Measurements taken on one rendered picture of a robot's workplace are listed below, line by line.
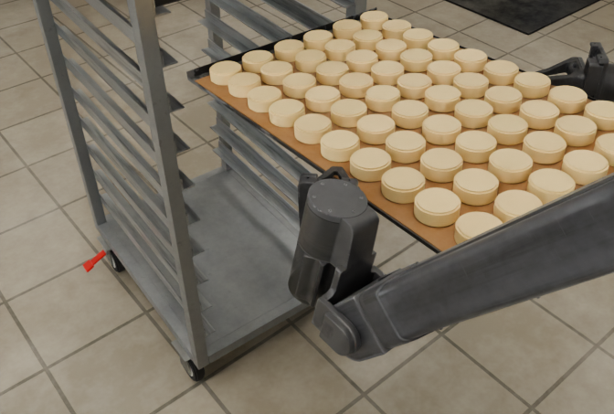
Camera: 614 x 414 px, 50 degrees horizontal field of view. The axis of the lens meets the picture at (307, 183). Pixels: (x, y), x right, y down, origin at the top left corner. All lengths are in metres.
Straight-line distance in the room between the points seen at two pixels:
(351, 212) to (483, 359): 1.34
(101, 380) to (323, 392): 0.58
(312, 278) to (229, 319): 1.11
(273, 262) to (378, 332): 1.29
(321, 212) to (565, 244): 0.23
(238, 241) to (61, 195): 0.78
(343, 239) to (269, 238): 1.34
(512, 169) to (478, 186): 0.06
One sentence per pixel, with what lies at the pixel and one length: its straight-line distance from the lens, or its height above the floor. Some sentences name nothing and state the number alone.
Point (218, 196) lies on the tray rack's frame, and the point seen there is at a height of 0.15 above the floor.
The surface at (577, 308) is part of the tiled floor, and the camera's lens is 2.10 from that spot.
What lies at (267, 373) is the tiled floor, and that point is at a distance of 1.81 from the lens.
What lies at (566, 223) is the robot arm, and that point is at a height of 1.21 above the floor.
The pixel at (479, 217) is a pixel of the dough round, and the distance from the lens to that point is 0.71.
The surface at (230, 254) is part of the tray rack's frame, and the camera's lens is 1.90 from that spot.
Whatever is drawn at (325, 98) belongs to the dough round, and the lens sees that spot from 0.93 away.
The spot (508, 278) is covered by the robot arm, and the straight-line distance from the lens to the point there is 0.49.
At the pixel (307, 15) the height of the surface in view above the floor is 0.87.
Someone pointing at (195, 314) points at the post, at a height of 0.32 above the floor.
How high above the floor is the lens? 1.49
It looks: 39 degrees down
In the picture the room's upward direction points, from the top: straight up
